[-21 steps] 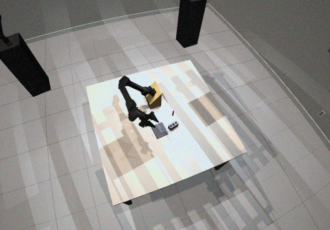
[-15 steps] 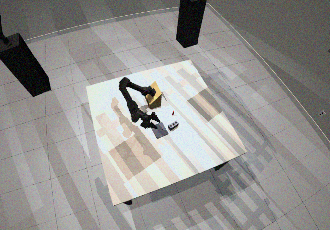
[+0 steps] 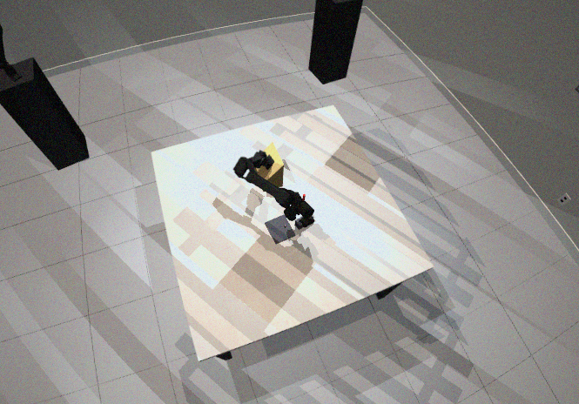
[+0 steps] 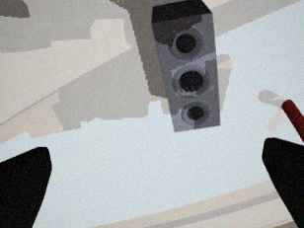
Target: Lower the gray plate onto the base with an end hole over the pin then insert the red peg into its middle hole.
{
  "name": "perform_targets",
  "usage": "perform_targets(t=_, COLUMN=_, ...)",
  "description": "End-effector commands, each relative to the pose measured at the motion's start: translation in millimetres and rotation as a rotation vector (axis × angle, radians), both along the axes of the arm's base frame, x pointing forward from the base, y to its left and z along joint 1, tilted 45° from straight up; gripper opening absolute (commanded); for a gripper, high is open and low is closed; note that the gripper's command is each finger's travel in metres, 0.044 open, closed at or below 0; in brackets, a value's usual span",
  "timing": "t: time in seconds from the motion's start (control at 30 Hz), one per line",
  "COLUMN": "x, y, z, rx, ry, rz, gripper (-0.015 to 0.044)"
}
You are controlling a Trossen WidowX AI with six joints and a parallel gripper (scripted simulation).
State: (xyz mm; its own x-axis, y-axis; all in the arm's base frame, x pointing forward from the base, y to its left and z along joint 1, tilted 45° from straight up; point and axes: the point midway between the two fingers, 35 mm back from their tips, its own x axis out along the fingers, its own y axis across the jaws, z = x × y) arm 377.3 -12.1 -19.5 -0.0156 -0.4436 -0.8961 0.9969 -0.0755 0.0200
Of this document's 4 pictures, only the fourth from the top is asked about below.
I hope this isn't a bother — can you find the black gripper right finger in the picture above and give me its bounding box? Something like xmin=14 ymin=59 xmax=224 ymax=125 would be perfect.
xmin=263 ymin=137 xmax=304 ymax=228

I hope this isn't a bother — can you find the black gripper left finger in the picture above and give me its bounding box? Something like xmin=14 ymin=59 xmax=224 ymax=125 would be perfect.
xmin=0 ymin=146 xmax=52 ymax=228

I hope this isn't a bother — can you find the dark red peg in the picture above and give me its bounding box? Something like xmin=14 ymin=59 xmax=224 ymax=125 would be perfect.
xmin=281 ymin=99 xmax=304 ymax=142

